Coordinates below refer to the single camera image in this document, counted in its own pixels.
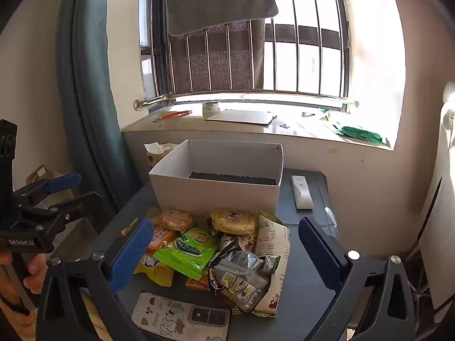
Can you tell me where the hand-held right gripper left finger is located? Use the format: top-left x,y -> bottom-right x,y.
36,217 -> 154,341

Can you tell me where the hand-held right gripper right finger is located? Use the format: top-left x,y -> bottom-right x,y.
298,217 -> 416,341

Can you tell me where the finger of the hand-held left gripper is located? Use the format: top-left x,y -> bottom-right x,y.
19,191 -> 104,233
12,173 -> 82,207

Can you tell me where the green seaweed snack packet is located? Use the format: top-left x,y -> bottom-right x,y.
154,226 -> 220,280

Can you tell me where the white cardboard box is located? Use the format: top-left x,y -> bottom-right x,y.
148,139 -> 284,217

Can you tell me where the person's left hand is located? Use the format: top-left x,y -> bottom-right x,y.
0,252 -> 48,327

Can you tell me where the small brown wrapper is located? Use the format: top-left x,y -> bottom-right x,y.
118,217 -> 139,237

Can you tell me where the brown cardboard piece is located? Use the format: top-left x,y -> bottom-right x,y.
26,165 -> 54,185

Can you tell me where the long white snack packet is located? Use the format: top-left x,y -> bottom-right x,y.
253,211 -> 291,317

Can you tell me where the round orange biscuit pack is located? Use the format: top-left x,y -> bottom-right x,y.
159,209 -> 196,232

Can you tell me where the white remote control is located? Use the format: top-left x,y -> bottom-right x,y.
291,175 -> 313,209

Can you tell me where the phone with cartoon case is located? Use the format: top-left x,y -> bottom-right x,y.
131,291 -> 231,341

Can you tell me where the white red printed packet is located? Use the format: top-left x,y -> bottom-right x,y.
220,232 -> 257,253

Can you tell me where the tissue box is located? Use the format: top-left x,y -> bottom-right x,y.
144,142 -> 178,169

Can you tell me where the grey crumpled snack packet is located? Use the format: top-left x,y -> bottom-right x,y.
208,250 -> 281,314

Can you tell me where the teal curtain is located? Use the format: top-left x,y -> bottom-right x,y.
55,0 -> 143,214

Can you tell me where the round yellow biscuit pack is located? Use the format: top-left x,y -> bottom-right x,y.
210,209 -> 257,236

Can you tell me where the black white snack packet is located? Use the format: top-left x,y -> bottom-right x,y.
212,237 -> 246,267

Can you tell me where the metal window railing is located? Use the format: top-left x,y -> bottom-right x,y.
126,0 -> 359,111

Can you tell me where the green plastic packet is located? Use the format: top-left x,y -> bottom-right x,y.
336,124 -> 392,148

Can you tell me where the white standing appliance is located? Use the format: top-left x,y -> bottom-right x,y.
416,82 -> 455,309

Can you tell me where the grey flat board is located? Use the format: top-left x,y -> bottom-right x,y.
205,109 -> 277,126

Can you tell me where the brown mesh cloth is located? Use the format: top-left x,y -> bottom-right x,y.
170,20 -> 266,92

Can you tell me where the grey towel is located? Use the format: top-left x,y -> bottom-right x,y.
162,0 -> 280,37

